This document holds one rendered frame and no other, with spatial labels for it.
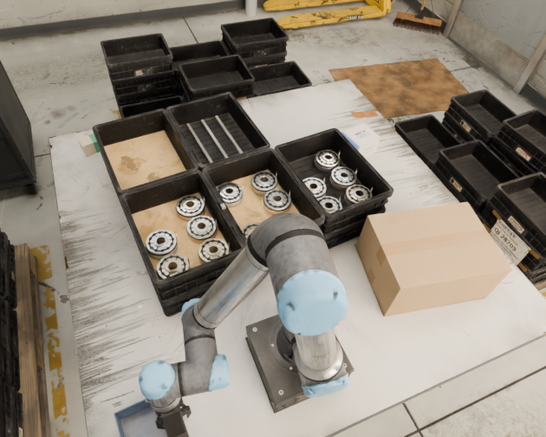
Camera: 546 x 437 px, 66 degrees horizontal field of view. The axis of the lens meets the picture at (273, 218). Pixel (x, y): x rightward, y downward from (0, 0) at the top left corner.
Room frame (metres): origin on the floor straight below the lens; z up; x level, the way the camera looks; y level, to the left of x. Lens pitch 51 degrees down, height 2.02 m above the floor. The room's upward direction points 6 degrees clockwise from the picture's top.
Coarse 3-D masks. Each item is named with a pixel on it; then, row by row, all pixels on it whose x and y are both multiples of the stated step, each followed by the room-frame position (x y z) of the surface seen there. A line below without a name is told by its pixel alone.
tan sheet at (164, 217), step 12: (168, 204) 0.99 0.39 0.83; (144, 216) 0.92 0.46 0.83; (156, 216) 0.93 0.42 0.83; (168, 216) 0.93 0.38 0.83; (144, 228) 0.87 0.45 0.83; (156, 228) 0.87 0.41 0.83; (168, 228) 0.88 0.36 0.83; (180, 228) 0.88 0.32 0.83; (144, 240) 0.81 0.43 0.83; (180, 240) 0.83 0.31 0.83; (180, 252) 0.78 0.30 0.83; (192, 252) 0.78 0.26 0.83; (156, 264) 0.72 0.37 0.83; (192, 264) 0.74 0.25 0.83
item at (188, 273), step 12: (168, 180) 1.01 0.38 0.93; (204, 180) 1.03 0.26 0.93; (132, 192) 0.94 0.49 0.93; (216, 204) 0.93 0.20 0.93; (132, 216) 0.84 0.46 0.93; (132, 228) 0.79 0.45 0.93; (240, 240) 0.78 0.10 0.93; (144, 252) 0.70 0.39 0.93; (204, 264) 0.68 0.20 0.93; (216, 264) 0.69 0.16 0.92; (156, 276) 0.62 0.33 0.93; (180, 276) 0.63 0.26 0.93; (192, 276) 0.65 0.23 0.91
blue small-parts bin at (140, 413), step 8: (144, 400) 0.32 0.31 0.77; (128, 408) 0.29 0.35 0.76; (136, 408) 0.30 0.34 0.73; (144, 408) 0.31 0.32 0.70; (152, 408) 0.31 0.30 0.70; (120, 416) 0.28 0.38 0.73; (128, 416) 0.29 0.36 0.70; (136, 416) 0.29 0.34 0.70; (144, 416) 0.29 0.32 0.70; (152, 416) 0.29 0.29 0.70; (120, 424) 0.26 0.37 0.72; (128, 424) 0.27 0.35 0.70; (136, 424) 0.27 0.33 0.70; (144, 424) 0.27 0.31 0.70; (152, 424) 0.27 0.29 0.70; (120, 432) 0.24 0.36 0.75; (128, 432) 0.25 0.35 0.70; (136, 432) 0.25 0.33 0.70; (144, 432) 0.25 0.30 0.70; (152, 432) 0.25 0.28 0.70; (160, 432) 0.25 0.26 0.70
